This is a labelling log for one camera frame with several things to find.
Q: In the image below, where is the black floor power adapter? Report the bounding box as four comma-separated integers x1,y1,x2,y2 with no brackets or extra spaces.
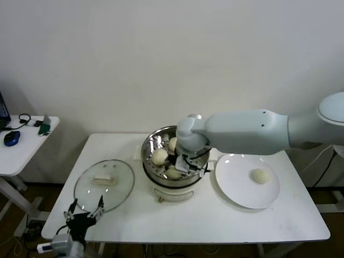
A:
25,220,45,237

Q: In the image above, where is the black wall cable with plug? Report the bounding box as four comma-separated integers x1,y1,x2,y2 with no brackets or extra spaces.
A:
313,152,336,188

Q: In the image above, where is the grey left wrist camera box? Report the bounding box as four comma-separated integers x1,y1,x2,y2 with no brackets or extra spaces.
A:
52,233,73,252

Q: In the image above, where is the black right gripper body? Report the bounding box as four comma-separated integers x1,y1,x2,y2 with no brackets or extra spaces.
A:
176,146,212,162

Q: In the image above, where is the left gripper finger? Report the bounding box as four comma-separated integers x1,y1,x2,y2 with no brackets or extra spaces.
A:
63,198,78,221
87,195,105,220

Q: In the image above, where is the blue computer mouse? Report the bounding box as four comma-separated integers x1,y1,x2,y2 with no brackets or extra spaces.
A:
3,131,22,147

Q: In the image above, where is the stainless steel steamer basket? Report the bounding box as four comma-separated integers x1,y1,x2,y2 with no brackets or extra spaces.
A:
133,125,218,188

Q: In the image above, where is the green circuit board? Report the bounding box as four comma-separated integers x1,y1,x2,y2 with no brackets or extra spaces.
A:
38,114,52,137

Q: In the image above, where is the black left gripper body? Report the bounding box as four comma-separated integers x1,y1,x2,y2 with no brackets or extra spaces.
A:
66,213,97,241

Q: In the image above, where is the glass lid with cream handle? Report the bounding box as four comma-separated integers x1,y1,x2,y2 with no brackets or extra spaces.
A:
74,159,135,212

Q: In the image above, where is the cream electric pot base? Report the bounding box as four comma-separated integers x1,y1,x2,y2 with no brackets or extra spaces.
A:
144,161,209,203

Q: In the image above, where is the black laptop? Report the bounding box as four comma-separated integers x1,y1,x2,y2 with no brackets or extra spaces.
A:
0,91,12,132

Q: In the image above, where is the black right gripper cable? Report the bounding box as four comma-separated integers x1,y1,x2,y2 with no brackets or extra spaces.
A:
195,145,213,159

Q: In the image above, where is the white side table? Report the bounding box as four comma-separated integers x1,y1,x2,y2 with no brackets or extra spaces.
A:
0,116,60,239

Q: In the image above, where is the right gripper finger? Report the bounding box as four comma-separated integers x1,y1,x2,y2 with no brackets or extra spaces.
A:
175,155,190,174
188,157,213,178

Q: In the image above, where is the white round plate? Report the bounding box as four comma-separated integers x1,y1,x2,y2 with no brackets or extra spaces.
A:
214,153,280,210

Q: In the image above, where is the white wall cable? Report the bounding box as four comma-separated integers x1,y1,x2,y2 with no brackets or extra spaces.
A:
302,146,327,173

